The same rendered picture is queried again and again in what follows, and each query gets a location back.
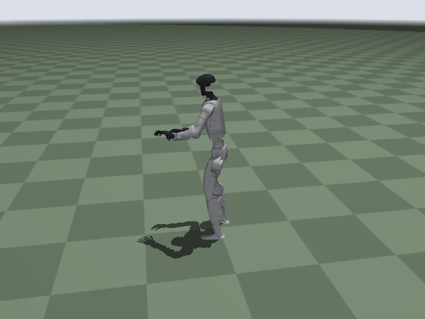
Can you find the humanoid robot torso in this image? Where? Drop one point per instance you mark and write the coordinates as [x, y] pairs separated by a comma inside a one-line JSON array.
[[216, 129]]

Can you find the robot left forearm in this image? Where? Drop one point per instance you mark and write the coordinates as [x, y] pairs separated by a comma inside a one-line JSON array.
[[184, 135]]

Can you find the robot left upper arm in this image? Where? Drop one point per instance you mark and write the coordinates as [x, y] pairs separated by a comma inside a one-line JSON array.
[[206, 112]]

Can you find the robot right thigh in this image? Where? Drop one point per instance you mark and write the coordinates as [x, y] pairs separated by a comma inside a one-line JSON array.
[[219, 187]]

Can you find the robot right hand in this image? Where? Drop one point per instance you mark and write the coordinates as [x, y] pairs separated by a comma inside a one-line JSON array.
[[176, 131]]

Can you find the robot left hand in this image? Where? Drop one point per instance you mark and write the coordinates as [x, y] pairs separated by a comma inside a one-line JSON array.
[[167, 133]]

